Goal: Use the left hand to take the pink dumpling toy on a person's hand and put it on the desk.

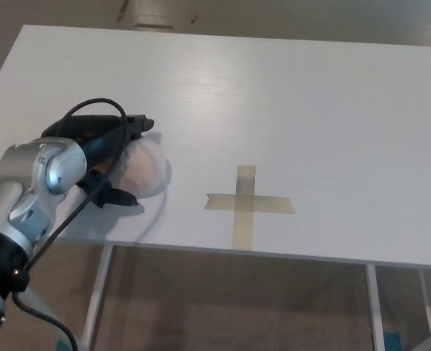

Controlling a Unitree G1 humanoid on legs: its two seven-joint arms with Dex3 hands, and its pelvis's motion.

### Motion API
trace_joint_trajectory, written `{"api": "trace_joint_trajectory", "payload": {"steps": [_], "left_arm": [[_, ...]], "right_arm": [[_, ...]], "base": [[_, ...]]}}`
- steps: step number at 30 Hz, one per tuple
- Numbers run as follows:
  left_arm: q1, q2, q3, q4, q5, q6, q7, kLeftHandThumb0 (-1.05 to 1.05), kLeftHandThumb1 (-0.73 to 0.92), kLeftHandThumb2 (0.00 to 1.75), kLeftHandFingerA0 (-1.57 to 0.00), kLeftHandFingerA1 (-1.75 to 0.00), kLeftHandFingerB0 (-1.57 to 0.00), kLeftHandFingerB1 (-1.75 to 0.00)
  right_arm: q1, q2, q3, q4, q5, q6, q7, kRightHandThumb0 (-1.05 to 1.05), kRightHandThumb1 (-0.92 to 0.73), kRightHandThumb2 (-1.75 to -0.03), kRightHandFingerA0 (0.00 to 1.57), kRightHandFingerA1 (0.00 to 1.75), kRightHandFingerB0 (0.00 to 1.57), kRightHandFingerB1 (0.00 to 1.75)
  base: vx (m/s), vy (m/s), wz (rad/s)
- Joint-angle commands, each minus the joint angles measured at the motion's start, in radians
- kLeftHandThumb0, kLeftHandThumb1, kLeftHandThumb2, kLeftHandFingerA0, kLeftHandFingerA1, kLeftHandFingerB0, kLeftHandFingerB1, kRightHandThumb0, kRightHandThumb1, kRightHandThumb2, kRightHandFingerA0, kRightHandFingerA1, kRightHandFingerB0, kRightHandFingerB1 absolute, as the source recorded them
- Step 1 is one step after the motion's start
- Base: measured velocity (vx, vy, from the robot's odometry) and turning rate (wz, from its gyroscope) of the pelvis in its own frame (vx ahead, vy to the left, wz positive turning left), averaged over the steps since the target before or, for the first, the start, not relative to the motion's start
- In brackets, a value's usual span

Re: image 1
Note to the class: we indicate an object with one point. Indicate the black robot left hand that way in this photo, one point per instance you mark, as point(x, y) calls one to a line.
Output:
point(91, 128)

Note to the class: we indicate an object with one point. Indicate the thin white table leg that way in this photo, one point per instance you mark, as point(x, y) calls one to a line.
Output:
point(427, 303)

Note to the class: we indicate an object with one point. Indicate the white metal table leg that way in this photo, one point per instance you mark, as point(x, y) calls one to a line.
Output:
point(96, 300)
point(377, 311)

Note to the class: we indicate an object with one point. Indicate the light blue metal frame bar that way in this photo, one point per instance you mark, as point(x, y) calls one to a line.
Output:
point(44, 303)

